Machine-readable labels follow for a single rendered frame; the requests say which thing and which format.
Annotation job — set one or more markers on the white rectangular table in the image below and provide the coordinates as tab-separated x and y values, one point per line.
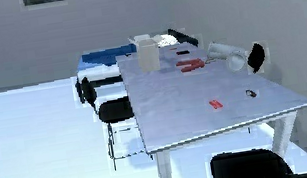
176	100

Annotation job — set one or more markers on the beige rectangular box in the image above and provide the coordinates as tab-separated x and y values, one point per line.
148	54

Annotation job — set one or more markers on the red elongated tool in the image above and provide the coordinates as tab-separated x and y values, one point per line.
190	64

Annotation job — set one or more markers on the small black flat object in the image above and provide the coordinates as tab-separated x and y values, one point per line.
182	52

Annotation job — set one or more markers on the black chair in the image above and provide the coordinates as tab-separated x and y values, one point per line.
251	170
256	56
110	108

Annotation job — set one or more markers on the white pillow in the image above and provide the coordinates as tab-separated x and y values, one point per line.
165	40

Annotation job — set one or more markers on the bed with blue blanket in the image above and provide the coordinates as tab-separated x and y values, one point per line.
100	63

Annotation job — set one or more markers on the small red flat object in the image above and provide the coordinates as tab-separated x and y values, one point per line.
215	104

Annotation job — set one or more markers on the small dark round object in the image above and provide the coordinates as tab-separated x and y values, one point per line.
251	93

